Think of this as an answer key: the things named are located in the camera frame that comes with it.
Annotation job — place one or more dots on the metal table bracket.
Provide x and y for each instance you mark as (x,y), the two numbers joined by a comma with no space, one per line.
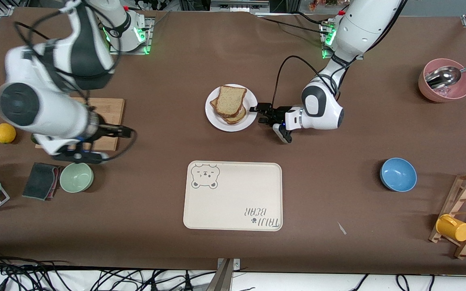
(227,275)

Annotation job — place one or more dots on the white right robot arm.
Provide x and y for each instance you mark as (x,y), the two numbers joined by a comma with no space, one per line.
(43,109)

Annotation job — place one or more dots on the blue bowl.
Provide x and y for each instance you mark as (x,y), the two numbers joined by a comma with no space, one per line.
(398,174)

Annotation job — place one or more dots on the light green bowl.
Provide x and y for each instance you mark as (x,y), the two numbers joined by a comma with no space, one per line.
(76,178)

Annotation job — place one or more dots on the pale seeded bread slice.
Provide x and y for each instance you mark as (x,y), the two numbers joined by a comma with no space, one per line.
(231,101)

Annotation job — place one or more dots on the cream bear print tray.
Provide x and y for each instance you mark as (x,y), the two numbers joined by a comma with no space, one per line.
(233,202)

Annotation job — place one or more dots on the grey folded cloth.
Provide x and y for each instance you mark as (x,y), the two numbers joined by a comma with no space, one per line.
(39,181)

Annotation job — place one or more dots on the brown bread slice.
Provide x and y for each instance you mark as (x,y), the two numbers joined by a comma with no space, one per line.
(237,118)

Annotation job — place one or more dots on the wooden cutting board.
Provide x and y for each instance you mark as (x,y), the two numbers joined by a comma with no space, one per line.
(111,111)

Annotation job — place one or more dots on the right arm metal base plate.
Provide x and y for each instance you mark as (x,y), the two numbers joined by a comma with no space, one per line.
(149,36)

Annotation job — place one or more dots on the yellow mug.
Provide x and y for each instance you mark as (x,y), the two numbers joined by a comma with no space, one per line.
(453,228)

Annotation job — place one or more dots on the white tape scrap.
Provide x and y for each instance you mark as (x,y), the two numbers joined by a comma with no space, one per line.
(342,228)

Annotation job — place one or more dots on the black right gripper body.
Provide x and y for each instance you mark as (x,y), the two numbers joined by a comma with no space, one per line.
(106,130)

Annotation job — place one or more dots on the white round plate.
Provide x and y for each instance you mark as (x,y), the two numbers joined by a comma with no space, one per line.
(227,127)

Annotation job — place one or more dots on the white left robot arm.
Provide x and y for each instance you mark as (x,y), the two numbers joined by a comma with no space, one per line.
(322,109)

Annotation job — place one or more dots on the grey metal box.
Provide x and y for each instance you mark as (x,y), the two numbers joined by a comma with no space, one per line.
(239,5)

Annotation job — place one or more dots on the wooden mug rack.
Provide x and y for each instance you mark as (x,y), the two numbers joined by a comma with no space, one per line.
(456,203)

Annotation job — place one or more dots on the round yellow orange fruit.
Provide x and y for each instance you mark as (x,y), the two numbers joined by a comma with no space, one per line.
(5,133)

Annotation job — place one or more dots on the metal scoop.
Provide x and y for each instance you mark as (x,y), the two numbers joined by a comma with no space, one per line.
(445,76)

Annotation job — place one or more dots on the pink bowl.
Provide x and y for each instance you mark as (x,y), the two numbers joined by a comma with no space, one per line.
(459,92)

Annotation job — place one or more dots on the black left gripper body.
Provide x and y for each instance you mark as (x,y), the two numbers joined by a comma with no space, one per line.
(278,113)

